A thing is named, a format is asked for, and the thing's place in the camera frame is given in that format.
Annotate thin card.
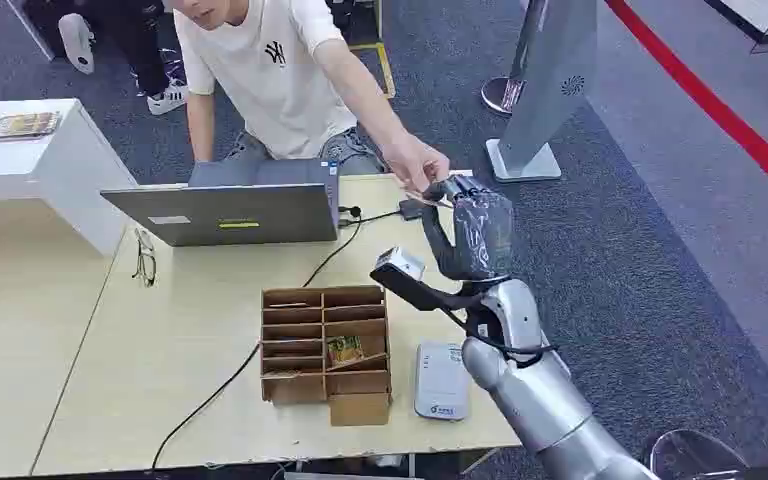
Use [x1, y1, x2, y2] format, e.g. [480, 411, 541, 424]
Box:
[405, 190, 456, 211]

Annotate person in dark clothes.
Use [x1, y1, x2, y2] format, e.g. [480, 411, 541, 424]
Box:
[22, 0, 190, 117]

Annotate chrome stool base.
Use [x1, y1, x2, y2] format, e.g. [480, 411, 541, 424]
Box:
[158, 47, 188, 86]

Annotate round chrome base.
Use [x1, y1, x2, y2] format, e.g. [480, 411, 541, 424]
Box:
[643, 429, 750, 480]

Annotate black-rimmed glasses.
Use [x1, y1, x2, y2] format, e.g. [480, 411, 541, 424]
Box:
[132, 227, 158, 289]

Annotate colourful printed card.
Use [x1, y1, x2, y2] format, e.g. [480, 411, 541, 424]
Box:
[326, 335, 365, 368]

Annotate white card reader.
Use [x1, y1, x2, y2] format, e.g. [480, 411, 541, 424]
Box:
[414, 341, 472, 422]

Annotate grey laptop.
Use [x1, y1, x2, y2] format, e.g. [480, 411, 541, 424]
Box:
[100, 158, 342, 248]

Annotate person in white shirt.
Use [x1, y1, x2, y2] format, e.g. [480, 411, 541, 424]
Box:
[170, 0, 452, 195]

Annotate white cabinet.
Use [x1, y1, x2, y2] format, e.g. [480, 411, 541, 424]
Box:
[0, 98, 139, 258]

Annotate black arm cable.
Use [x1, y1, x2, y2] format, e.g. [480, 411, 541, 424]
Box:
[443, 305, 558, 370]

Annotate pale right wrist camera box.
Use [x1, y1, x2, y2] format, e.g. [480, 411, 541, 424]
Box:
[369, 246, 471, 313]

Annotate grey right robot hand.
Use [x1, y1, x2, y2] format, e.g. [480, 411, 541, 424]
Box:
[420, 175, 515, 283]

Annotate grey kiosk stand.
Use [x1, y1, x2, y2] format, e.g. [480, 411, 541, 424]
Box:
[485, 0, 599, 183]

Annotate long black cable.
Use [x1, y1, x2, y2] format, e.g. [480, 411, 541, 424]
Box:
[150, 206, 363, 472]

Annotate short black cable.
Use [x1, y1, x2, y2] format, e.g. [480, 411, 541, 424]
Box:
[338, 209, 404, 229]

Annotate colourful booklet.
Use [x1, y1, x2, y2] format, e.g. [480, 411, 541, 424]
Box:
[0, 111, 63, 142]

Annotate wooden card box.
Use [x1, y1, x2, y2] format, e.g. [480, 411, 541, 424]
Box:
[259, 285, 394, 428]

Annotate person's left hand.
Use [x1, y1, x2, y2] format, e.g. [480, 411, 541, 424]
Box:
[380, 132, 452, 195]

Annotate chrome stanchion base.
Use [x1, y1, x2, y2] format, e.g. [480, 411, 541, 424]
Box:
[480, 76, 526, 117]

